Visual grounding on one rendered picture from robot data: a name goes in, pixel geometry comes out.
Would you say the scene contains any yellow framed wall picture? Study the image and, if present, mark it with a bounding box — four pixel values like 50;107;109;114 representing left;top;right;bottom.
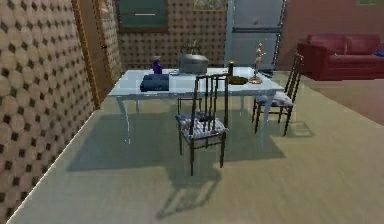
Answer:
193;0;229;13

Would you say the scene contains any purple bottle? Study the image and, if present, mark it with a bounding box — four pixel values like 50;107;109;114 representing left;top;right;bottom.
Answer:
152;55;163;75

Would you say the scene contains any brown wooden room door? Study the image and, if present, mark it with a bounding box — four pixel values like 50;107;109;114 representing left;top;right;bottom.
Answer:
71;0;114;110

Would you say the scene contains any black chair striped cushion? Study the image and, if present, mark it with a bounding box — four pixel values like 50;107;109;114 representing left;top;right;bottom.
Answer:
251;52;305;137
175;73;230;177

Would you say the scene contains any grey fridge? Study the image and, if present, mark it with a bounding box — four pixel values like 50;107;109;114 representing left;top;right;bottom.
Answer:
224;0;288;72

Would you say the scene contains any dark olive plate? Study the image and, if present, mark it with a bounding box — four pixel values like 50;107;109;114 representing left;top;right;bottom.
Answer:
228;75;249;86

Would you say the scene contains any green framed wall picture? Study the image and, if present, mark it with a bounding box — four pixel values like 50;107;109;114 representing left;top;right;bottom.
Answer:
355;0;384;6

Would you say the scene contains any green framed window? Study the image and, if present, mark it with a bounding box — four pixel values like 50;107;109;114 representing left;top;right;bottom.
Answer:
115;0;170;34

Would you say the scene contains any grey metal pot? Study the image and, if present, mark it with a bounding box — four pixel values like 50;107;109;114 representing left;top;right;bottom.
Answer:
178;53;210;75

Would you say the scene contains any golden figurine statue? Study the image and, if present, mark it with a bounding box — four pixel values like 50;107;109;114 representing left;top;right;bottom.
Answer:
248;41;266;85

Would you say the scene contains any pale blue dining table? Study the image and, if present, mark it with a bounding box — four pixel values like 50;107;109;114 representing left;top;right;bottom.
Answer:
108;66;285;148

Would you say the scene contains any red sofa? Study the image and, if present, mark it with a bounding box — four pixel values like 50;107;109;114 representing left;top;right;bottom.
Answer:
297;33;384;82

